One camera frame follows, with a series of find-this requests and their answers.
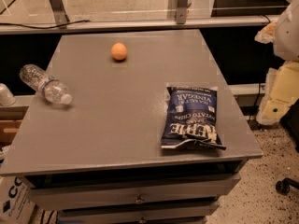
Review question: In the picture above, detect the blue chip bag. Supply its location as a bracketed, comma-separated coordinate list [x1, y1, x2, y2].
[161, 87, 226, 150]

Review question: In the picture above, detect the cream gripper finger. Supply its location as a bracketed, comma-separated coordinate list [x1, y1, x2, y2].
[254, 21, 277, 44]
[256, 62, 299, 125]

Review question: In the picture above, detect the metal frame post left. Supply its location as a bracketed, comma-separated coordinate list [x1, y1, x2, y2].
[49, 0, 69, 26]

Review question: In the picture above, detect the clear plastic water bottle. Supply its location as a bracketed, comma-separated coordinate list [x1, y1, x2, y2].
[20, 64, 72, 105]

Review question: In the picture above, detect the orange ball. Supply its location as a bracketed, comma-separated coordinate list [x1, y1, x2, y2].
[111, 43, 127, 61]

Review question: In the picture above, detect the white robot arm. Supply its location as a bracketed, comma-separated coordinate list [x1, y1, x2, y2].
[255, 0, 299, 125]

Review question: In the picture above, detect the white cardboard box blue logo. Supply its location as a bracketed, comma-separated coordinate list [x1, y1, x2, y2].
[0, 177, 35, 224]

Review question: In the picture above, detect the black chair caster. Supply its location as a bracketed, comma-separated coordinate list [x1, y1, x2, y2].
[276, 178, 299, 195]

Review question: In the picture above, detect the grey drawer cabinet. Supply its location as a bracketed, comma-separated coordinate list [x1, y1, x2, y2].
[1, 30, 263, 224]

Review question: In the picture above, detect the black cable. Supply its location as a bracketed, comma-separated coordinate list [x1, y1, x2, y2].
[0, 19, 92, 30]

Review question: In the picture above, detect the metal frame post right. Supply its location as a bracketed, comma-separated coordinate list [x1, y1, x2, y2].
[176, 0, 188, 24]

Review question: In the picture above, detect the metal frame post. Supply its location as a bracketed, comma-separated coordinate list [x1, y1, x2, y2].
[49, 0, 69, 26]
[176, 0, 188, 24]

